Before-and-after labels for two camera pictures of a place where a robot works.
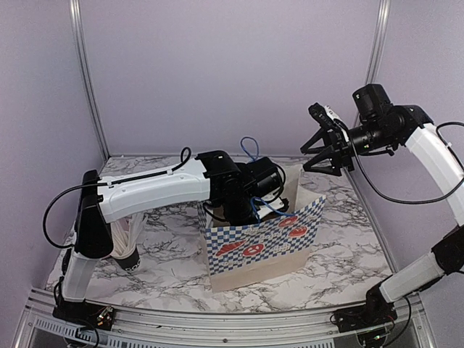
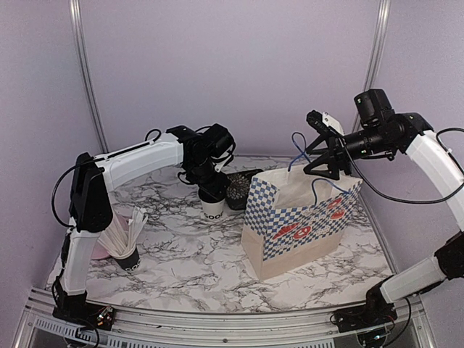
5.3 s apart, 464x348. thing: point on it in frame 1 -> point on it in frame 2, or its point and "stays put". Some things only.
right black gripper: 338,150 stays put
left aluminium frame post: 83,56 stays put
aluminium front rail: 135,330 stays put
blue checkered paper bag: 275,249 -> 294,216
